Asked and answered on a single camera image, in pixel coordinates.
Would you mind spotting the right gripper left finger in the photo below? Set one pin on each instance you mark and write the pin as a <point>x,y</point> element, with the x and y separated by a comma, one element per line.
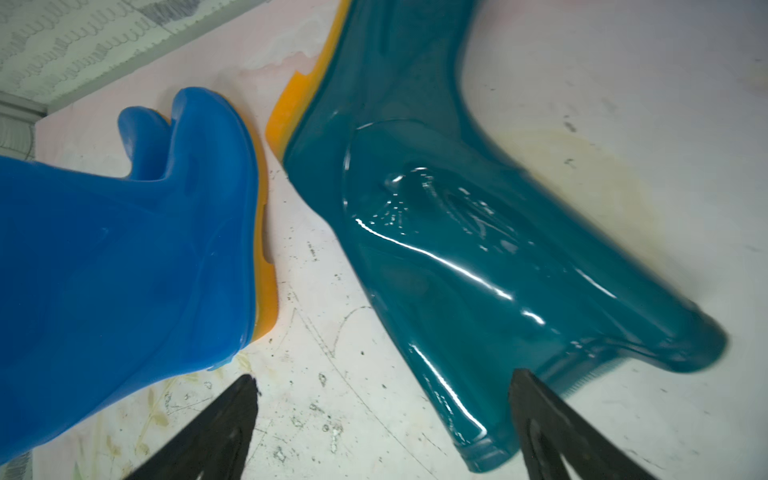
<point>215,444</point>

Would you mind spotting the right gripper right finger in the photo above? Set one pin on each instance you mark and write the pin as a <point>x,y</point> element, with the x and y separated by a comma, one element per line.
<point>555,440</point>

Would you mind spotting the blue rubber boot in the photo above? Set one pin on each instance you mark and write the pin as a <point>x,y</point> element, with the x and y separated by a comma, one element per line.
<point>111,284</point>

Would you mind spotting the green rubber boot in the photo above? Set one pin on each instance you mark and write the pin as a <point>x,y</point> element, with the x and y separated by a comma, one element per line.
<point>474,269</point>

